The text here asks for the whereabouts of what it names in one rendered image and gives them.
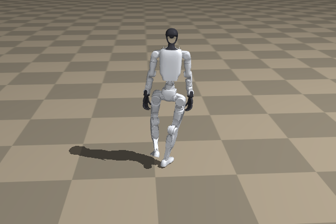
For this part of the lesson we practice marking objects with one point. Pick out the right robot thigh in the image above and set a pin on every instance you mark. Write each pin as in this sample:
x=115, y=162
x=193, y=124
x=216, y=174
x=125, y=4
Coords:
x=180, y=102

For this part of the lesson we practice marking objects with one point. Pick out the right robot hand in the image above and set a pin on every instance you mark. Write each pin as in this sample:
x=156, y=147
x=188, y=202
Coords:
x=190, y=101

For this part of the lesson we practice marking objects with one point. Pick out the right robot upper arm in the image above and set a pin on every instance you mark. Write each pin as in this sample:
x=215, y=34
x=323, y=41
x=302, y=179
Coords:
x=187, y=63

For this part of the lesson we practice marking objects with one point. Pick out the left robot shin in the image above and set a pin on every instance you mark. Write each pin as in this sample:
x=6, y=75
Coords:
x=154, y=134

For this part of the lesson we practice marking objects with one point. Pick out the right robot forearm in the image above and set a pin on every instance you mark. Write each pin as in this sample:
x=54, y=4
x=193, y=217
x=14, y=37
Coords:
x=189, y=86

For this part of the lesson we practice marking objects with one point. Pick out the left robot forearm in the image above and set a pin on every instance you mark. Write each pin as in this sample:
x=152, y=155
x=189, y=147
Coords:
x=148, y=84

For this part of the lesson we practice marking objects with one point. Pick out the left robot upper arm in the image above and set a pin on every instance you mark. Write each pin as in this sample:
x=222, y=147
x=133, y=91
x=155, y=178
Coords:
x=153, y=61

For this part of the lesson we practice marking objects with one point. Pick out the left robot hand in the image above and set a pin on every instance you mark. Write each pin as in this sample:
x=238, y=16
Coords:
x=146, y=100

